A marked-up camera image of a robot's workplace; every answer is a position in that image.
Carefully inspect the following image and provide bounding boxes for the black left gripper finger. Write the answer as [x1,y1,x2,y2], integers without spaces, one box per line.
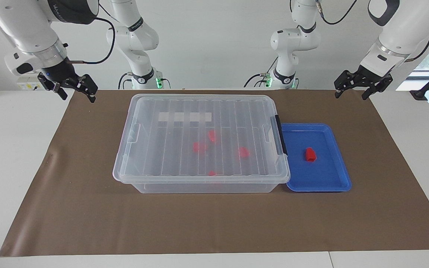
[362,74,393,101]
[334,70,356,99]

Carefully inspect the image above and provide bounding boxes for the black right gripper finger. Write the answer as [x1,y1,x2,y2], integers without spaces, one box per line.
[73,74,98,103]
[38,73,68,100]

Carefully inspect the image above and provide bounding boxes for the clear ribbed plastic box lid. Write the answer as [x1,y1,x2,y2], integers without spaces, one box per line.
[112,94,290,185]

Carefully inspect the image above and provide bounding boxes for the blue plastic tray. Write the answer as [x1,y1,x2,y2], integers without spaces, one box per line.
[281,123,352,192]

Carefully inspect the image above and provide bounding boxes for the clear plastic storage box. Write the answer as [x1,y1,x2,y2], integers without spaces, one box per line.
[112,95,290,194]

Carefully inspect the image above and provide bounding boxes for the white power strip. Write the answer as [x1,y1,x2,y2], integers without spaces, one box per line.
[16,74,45,92]

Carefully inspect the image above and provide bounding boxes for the brown paper table mat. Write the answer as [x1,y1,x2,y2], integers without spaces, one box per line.
[0,89,429,257]

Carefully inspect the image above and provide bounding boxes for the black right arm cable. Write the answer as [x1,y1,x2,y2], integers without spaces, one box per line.
[67,15,116,65]

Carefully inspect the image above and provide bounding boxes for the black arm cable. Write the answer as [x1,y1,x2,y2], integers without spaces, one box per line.
[67,15,116,65]
[317,0,358,25]

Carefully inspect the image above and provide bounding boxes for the black base cable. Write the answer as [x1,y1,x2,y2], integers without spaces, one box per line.
[119,73,133,90]
[244,56,278,88]

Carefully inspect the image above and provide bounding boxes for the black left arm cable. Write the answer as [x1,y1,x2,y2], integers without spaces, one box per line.
[317,0,358,25]

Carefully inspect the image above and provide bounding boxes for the black box latch handle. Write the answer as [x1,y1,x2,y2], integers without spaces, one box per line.
[273,115,288,156]

